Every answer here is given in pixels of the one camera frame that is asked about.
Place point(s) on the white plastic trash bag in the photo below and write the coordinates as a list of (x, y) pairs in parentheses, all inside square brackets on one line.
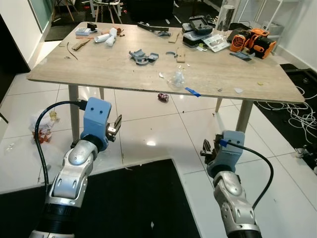
[(43, 126)]

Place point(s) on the black slanted furniture leg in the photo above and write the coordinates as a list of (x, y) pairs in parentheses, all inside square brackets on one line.
[(3, 118)]

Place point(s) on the short wooden strip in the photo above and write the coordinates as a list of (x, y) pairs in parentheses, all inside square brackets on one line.
[(181, 54)]

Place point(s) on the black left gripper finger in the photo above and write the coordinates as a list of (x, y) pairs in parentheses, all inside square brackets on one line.
[(116, 125), (120, 123)]

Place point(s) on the light blue right wrist camera mount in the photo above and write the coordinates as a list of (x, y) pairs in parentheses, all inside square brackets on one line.
[(229, 153)]

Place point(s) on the blue tape strip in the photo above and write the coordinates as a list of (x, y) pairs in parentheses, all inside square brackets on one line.
[(192, 91)]

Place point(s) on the brown wooden offcut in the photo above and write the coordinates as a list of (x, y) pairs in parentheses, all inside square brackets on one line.
[(81, 44)]

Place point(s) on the white printed package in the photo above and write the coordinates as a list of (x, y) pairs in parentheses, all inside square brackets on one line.
[(216, 43)]

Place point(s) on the orange and black power tool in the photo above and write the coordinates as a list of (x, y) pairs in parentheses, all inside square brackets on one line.
[(255, 42)]

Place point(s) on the light blue left wrist camera mount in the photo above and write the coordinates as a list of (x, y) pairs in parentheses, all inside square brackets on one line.
[(95, 116)]

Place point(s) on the black tool case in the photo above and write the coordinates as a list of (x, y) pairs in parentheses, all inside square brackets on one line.
[(198, 27)]

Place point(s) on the black floor rug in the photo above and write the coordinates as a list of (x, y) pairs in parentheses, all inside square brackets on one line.
[(129, 203)]

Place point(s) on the black cabinet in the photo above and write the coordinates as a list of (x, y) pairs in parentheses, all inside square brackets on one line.
[(12, 59)]

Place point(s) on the white rolled paper bundle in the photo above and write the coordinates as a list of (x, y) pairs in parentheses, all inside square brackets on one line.
[(106, 37)]

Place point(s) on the small pale blue box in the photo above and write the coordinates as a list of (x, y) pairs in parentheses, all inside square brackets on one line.
[(84, 32)]

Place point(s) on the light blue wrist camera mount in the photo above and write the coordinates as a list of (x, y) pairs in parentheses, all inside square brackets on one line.
[(95, 116), (229, 153)]

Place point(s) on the clear plastic cylinder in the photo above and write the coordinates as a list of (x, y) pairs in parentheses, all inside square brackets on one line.
[(229, 20)]

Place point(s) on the long black tool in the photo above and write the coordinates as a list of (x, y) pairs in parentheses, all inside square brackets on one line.
[(153, 29)]

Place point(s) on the crumpled clear plastic wrapper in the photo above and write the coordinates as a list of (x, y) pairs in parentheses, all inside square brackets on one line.
[(177, 78)]

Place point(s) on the crushed dark red can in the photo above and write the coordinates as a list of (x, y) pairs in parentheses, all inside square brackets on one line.
[(163, 97)]

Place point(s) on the wooden legged chair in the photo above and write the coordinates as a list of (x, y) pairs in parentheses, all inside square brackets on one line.
[(106, 9)]

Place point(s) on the light wooden table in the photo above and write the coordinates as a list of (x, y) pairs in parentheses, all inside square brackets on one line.
[(109, 67)]

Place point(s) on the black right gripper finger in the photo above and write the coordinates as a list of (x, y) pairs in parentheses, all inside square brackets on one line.
[(209, 144), (203, 147)]

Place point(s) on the grey plastic parts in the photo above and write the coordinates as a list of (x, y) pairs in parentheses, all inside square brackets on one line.
[(142, 56)]

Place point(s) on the black floor mat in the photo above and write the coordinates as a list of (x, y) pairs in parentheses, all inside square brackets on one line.
[(285, 124)]

